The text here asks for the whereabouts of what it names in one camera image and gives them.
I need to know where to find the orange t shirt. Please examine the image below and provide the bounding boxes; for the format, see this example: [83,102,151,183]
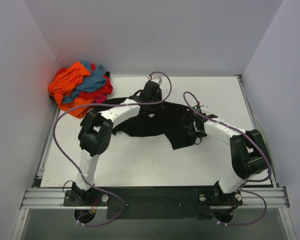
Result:
[48,61,95,119]

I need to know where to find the blue t shirt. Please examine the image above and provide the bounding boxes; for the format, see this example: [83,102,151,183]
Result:
[62,61,107,104]

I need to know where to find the red t shirt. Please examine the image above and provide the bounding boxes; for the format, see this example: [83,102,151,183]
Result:
[62,71,113,100]

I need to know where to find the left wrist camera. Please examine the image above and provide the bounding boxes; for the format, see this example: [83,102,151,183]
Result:
[149,76,163,86]

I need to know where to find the black t shirt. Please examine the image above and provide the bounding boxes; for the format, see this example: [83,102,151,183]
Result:
[89,96,203,151]

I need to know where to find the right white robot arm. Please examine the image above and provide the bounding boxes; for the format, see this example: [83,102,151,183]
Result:
[188,105,272,205]

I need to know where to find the aluminium frame rail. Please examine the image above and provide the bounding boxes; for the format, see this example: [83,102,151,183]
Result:
[20,187,290,210]

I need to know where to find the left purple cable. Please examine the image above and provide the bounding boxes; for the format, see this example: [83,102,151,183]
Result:
[53,71,173,228]

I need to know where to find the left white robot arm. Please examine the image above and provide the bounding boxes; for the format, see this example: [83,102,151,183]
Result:
[71,77,163,206]

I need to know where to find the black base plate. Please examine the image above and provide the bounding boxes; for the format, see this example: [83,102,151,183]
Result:
[63,186,243,221]

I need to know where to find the pink t shirt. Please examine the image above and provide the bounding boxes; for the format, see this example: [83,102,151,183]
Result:
[95,93,107,104]

